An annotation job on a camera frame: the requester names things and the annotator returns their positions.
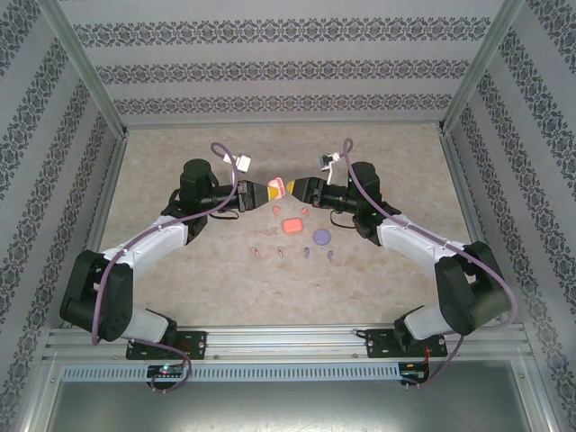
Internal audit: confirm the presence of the grey metal panel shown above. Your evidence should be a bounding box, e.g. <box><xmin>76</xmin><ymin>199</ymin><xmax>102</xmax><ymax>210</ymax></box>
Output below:
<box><xmin>44</xmin><ymin>380</ymin><xmax>536</xmax><ymax>432</ymax></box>

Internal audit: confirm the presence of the right gripper black wire loop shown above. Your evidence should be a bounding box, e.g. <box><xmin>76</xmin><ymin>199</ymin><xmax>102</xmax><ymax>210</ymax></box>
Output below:
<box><xmin>329</xmin><ymin>210</ymin><xmax>357</xmax><ymax>231</ymax></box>

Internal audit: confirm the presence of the aluminium rear frame beam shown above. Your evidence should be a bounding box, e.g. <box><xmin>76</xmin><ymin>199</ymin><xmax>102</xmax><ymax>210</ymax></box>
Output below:
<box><xmin>123</xmin><ymin>120</ymin><xmax>445</xmax><ymax>131</ymax></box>

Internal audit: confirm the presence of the aluminium side frame beam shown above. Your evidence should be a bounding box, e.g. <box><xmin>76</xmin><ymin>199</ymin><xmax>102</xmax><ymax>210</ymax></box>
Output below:
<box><xmin>438</xmin><ymin>128</ymin><xmax>530</xmax><ymax>343</ymax></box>
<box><xmin>60</xmin><ymin>130</ymin><xmax>131</xmax><ymax>332</ymax></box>

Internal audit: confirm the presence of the aluminium mounting rail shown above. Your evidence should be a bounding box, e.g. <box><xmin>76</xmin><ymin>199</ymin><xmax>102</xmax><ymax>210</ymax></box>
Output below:
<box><xmin>44</xmin><ymin>327</ymin><xmax>528</xmax><ymax>361</ymax></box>

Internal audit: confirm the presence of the aluminium corner post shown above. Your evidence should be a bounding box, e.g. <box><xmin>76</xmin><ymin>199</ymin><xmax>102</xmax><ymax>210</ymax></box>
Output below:
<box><xmin>35</xmin><ymin>0</ymin><xmax>130</xmax><ymax>139</ymax></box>
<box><xmin>436</xmin><ymin>0</ymin><xmax>527</xmax><ymax>136</ymax></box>

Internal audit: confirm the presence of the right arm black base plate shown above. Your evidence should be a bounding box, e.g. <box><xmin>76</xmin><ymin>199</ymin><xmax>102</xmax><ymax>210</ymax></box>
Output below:
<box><xmin>364</xmin><ymin>328</ymin><xmax>450</xmax><ymax>360</ymax></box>

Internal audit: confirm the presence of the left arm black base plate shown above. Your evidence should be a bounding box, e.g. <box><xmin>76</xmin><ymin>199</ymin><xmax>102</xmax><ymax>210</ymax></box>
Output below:
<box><xmin>125</xmin><ymin>330</ymin><xmax>209</xmax><ymax>361</ymax></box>

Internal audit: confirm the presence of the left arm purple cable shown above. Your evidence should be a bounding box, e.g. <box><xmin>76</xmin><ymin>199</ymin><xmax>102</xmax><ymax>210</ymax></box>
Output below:
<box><xmin>91</xmin><ymin>141</ymin><xmax>240</xmax><ymax>393</ymax></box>

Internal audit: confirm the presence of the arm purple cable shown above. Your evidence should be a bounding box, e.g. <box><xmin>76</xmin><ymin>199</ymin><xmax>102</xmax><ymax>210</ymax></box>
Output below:
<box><xmin>91</xmin><ymin>141</ymin><xmax>240</xmax><ymax>393</ymax></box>
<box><xmin>335</xmin><ymin>138</ymin><xmax>518</xmax><ymax>389</ymax></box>

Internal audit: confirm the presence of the grey slotted cable duct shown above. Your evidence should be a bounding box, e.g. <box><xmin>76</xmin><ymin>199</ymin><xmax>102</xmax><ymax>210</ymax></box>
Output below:
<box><xmin>60</xmin><ymin>363</ymin><xmax>401</xmax><ymax>383</ymax></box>

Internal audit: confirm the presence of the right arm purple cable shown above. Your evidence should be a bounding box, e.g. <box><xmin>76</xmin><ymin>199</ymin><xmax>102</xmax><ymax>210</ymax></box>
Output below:
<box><xmin>335</xmin><ymin>138</ymin><xmax>518</xmax><ymax>389</ymax></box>

